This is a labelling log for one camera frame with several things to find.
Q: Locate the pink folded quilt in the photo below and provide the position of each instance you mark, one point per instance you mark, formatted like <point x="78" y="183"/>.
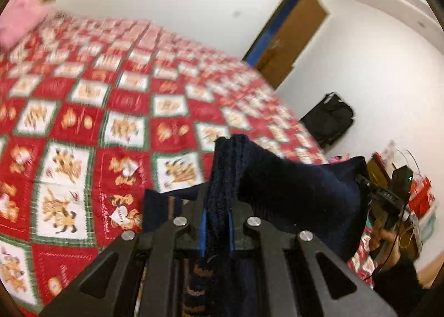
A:
<point x="19" y="19"/>

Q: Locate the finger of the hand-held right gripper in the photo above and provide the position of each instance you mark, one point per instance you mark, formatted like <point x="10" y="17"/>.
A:
<point x="364" y="181"/>

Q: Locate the red checked printed bedspread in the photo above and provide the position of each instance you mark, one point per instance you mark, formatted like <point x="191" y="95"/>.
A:
<point x="86" y="95"/>

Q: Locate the navy patterned knit sweater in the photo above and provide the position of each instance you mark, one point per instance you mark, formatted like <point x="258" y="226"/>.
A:
<point x="277" y="185"/>

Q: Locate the brown wooden door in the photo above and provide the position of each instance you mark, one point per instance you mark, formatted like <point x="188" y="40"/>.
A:
<point x="295" y="36"/>

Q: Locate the white paper bag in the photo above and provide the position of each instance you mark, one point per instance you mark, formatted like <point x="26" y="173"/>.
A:
<point x="399" y="157"/>

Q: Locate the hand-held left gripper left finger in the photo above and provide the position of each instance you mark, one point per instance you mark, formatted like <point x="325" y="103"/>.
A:
<point x="203" y="233"/>

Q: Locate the black bag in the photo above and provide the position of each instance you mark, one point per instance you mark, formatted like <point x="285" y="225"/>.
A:
<point x="329" y="119"/>

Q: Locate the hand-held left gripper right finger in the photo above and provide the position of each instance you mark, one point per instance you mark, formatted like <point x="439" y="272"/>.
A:
<point x="231" y="233"/>

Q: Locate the pink cloth pile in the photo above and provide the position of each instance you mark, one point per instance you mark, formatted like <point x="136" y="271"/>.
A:
<point x="339" y="159"/>

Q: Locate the person's right hand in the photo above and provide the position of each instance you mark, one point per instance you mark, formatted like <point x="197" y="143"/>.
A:
<point x="383" y="247"/>

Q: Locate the red bag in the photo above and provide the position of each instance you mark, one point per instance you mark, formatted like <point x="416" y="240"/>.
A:
<point x="421" y="195"/>

